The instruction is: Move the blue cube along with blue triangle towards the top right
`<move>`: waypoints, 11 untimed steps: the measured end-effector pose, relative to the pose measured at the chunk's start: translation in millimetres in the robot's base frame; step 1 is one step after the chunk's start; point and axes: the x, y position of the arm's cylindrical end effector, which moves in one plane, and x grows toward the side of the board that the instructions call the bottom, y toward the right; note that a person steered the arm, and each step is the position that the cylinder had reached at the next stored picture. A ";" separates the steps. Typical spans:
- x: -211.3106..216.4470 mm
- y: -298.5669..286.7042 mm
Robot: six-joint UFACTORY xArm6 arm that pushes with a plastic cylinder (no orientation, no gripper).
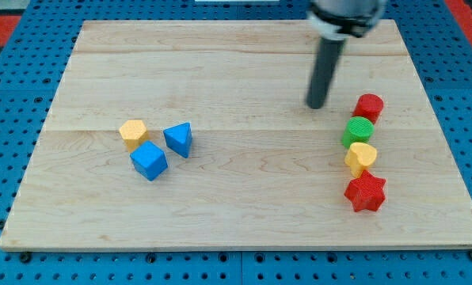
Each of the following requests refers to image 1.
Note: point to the blue triangle block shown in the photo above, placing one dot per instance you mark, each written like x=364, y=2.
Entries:
x=179, y=138

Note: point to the blue cube block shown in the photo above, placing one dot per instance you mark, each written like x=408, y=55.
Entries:
x=149, y=160

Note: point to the wooden board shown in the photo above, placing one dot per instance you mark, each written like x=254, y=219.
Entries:
x=264, y=172

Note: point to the yellow hexagon block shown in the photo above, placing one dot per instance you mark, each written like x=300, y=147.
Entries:
x=134, y=133

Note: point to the green cylinder block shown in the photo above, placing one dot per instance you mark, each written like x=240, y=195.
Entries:
x=358, y=129

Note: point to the yellow heart block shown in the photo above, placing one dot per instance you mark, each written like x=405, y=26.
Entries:
x=360, y=157

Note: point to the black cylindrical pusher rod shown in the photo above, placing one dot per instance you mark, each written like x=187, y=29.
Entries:
x=327, y=56

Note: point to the red star block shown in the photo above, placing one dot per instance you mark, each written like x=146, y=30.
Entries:
x=366, y=192

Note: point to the red cylinder block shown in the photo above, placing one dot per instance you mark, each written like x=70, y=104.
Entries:
x=369, y=106

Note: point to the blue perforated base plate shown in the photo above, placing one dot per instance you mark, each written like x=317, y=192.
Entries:
x=33, y=60

